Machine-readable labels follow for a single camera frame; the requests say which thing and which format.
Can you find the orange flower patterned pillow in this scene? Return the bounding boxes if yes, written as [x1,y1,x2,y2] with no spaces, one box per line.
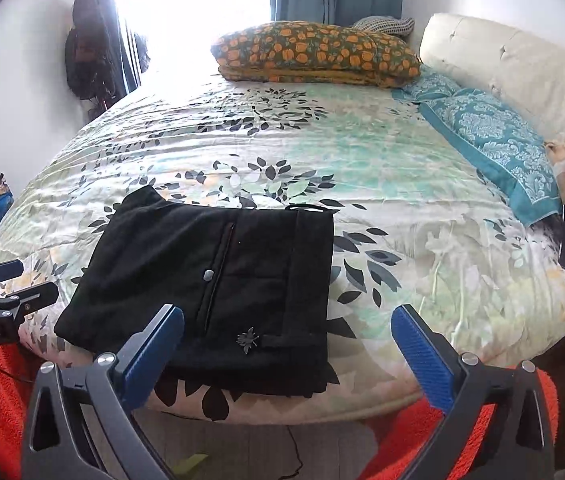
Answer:
[211,21,421,88]

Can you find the black pants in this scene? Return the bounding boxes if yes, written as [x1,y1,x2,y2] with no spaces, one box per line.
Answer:
[55,186,334,397]

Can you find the window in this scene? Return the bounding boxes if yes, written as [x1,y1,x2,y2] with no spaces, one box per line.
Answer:
[115,0,270,81]

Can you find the cream tufted headboard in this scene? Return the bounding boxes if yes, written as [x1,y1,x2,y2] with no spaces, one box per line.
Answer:
[419,13,565,142]

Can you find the floral bed cover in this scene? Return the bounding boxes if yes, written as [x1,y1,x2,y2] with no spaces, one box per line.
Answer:
[0,76,565,425]

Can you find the checkered grey pillow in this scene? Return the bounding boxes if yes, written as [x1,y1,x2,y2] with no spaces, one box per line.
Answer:
[353,15,415,38]

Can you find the red fuzzy rug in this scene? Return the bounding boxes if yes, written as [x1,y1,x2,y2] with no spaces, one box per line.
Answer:
[0,343,561,480]

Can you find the dark clothes hanging by window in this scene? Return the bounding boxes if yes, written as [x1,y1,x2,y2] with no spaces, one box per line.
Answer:
[64,0,151,120]

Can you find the teal damask pillow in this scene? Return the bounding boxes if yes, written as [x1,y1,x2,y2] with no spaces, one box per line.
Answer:
[393,66,562,226]

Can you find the black cable on floor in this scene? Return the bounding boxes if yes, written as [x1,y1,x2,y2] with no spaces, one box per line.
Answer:
[281,424,306,480]

